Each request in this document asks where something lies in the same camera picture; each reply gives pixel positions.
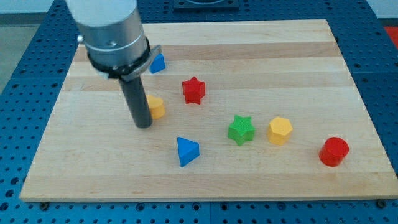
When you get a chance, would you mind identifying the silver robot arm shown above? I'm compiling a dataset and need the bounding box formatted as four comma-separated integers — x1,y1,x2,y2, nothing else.
65,0,162,82

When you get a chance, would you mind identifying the blue block behind arm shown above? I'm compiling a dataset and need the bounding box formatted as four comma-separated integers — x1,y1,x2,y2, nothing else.
149,54,166,73

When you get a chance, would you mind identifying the red star block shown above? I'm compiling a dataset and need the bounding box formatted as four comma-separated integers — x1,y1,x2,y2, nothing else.
182,77,206,105

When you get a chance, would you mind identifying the blue triangle block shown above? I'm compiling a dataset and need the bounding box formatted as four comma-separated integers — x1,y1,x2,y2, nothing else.
177,137,200,167

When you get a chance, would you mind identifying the green star block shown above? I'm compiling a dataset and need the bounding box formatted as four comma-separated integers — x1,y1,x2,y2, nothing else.
228,115,256,146

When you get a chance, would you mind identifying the wooden board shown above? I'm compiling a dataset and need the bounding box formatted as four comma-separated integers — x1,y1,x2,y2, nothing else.
20,19,397,203

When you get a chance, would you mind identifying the yellow cylinder block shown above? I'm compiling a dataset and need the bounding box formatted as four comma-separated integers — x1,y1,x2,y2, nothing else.
146,95,165,119

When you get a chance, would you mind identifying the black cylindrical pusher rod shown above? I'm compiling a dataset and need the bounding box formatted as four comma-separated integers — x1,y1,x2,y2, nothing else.
119,77,153,129

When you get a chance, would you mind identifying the yellow hexagon block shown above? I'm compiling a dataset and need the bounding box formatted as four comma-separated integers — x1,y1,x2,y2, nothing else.
267,117,293,146

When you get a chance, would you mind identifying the red cylinder block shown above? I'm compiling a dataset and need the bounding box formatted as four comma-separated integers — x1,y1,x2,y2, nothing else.
318,137,349,167

